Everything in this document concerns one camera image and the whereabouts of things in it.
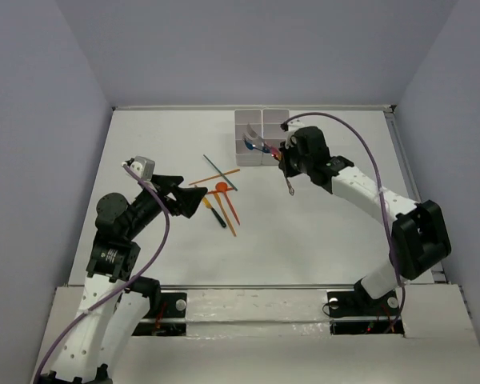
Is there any pink handled silver fork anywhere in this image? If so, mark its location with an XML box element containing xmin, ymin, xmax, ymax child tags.
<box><xmin>246</xmin><ymin>122</ymin><xmax>277</xmax><ymax>154</ymax></box>

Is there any blue metal fork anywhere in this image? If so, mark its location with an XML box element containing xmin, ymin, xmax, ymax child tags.
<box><xmin>243</xmin><ymin>138</ymin><xmax>266</xmax><ymax>153</ymax></box>

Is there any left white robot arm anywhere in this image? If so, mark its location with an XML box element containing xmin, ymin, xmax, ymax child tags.
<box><xmin>34</xmin><ymin>175</ymin><xmax>208</xmax><ymax>383</ymax></box>

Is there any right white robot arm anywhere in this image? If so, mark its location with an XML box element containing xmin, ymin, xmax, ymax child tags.
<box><xmin>278</xmin><ymin>126</ymin><xmax>451</xmax><ymax>314</ymax></box>

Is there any right white divided container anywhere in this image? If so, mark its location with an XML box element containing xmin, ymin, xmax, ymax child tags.
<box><xmin>262</xmin><ymin>109</ymin><xmax>290</xmax><ymax>149</ymax></box>

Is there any white divided container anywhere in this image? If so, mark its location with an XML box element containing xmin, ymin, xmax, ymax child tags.
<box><xmin>234</xmin><ymin>109</ymin><xmax>262</xmax><ymax>166</ymax></box>
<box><xmin>262</xmin><ymin>109</ymin><xmax>290</xmax><ymax>149</ymax></box>

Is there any orange chopstick lower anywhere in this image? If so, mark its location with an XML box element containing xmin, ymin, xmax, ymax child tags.
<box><xmin>202</xmin><ymin>190</ymin><xmax>237</xmax><ymax>237</ymax></box>

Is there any orange chopstick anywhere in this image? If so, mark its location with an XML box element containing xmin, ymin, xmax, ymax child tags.
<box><xmin>189</xmin><ymin>168</ymin><xmax>241</xmax><ymax>186</ymax></box>
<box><xmin>202</xmin><ymin>190</ymin><xmax>237</xmax><ymax>237</ymax></box>

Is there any orange plastic spoon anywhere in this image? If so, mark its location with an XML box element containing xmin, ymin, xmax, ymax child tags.
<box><xmin>208</xmin><ymin>182</ymin><xmax>240</xmax><ymax>225</ymax></box>

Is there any left white divided container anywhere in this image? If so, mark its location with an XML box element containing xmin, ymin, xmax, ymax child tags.
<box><xmin>234</xmin><ymin>109</ymin><xmax>262</xmax><ymax>166</ymax></box>

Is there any teal chopstick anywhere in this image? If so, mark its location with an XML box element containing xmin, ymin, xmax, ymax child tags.
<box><xmin>203</xmin><ymin>154</ymin><xmax>238</xmax><ymax>191</ymax></box>

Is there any orange chopstick upper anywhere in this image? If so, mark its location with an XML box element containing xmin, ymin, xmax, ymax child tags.
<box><xmin>189</xmin><ymin>168</ymin><xmax>241</xmax><ymax>186</ymax></box>

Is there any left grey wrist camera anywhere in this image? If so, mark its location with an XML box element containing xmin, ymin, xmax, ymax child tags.
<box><xmin>122</xmin><ymin>156</ymin><xmax>155</xmax><ymax>182</ymax></box>

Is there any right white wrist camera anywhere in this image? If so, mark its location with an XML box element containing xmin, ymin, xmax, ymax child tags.
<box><xmin>281</xmin><ymin>121</ymin><xmax>302</xmax><ymax>149</ymax></box>

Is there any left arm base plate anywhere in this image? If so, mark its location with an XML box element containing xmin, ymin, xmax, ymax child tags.
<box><xmin>132</xmin><ymin>291</ymin><xmax>187</xmax><ymax>337</ymax></box>

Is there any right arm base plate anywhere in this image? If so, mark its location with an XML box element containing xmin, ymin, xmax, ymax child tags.
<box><xmin>322</xmin><ymin>290</ymin><xmax>405</xmax><ymax>335</ymax></box>

